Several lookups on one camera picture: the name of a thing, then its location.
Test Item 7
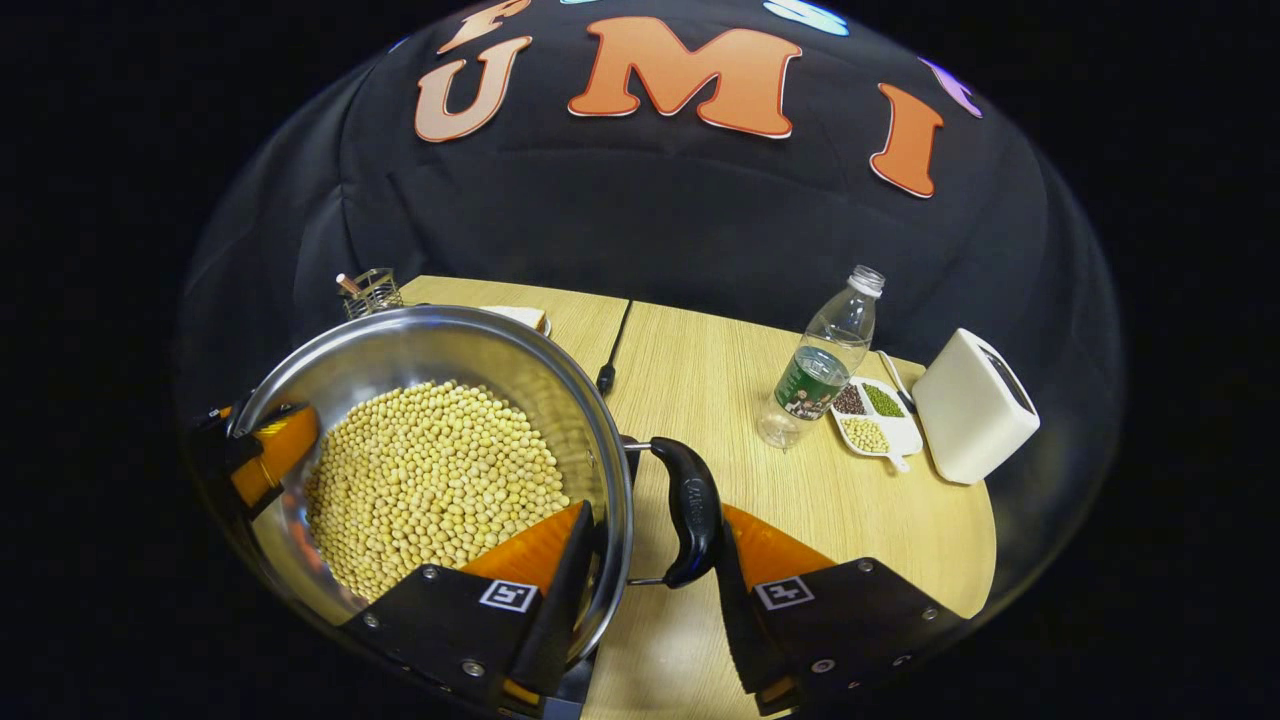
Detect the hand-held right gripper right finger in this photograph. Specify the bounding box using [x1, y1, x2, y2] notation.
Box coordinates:
[715, 503, 966, 716]

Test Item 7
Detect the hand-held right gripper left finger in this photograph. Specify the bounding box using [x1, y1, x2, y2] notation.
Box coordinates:
[340, 500, 601, 716]

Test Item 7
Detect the pile of yellow soybeans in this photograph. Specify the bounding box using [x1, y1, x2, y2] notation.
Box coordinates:
[303, 380, 571, 603]

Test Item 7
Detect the stainless steel pot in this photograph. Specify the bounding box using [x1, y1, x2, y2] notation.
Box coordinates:
[228, 305, 723, 666]

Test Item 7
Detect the white divided bean dish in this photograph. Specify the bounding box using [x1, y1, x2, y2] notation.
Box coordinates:
[830, 376, 924, 473]

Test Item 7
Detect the clear plastic water bottle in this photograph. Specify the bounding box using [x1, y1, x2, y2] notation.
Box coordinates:
[757, 265, 887, 451]

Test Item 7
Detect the sandwich on small plate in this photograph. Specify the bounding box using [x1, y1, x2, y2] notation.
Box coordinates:
[480, 305, 551, 337]

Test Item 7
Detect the white toaster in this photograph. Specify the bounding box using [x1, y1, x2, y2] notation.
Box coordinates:
[912, 328, 1041, 486]

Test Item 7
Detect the black backdrop cloth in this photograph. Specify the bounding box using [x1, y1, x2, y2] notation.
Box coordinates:
[180, 0, 1121, 621]

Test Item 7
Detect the small clear wire holder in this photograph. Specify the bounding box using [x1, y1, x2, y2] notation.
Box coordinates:
[336, 268, 404, 321]

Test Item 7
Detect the black power cable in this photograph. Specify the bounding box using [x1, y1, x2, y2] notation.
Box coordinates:
[596, 298, 634, 396]

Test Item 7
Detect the white toaster cable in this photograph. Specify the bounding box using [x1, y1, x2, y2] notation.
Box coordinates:
[877, 350, 917, 414]

